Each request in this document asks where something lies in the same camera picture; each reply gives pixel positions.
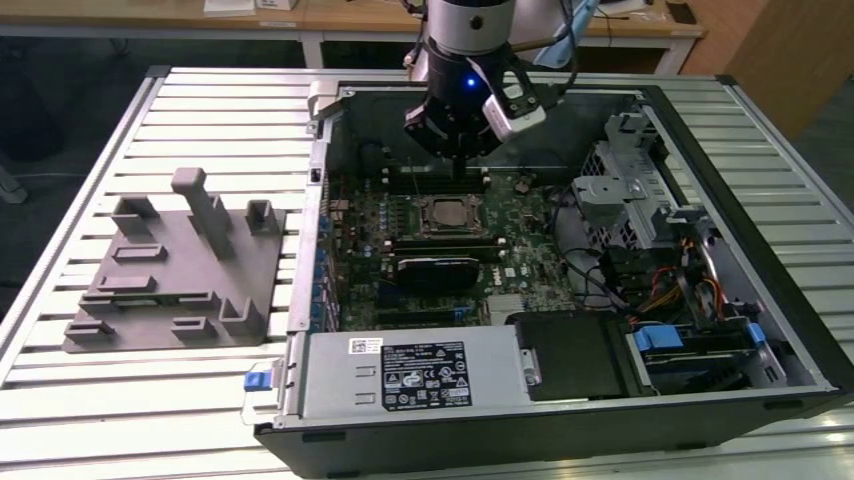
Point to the silver chipset heatsink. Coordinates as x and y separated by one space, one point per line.
507 307

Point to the silver drive cage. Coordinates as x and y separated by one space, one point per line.
607 192

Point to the green RAM stick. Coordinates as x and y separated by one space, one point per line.
143 299

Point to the black graphics card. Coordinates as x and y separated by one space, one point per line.
436 272

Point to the black plastic shroud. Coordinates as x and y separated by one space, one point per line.
574 355

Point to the blue drive bay clip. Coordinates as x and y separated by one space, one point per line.
755 334

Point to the black RAM slot bank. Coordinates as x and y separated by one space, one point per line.
447 248
414 181

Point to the wooden cabinet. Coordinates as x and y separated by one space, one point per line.
794 50

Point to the grey stand foot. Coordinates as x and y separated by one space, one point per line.
13 187

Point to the grey parts rack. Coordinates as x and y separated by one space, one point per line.
174 260

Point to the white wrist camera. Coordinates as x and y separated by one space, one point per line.
516 117

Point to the black PC case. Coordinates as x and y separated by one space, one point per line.
467 450

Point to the blue power supply latch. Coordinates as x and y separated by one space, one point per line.
259 381

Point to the small black box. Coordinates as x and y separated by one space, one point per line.
682 12

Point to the blue disk carrier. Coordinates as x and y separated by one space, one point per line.
657 340

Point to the CPU socket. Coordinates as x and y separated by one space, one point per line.
448 231

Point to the silver CPU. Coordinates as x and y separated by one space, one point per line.
451 212

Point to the small white box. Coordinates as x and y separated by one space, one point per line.
276 4

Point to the wooden desk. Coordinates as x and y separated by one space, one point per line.
200 22

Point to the silver power supply unit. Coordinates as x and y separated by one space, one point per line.
334 370

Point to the green motherboard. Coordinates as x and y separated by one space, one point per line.
534 280

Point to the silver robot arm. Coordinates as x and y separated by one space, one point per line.
467 25

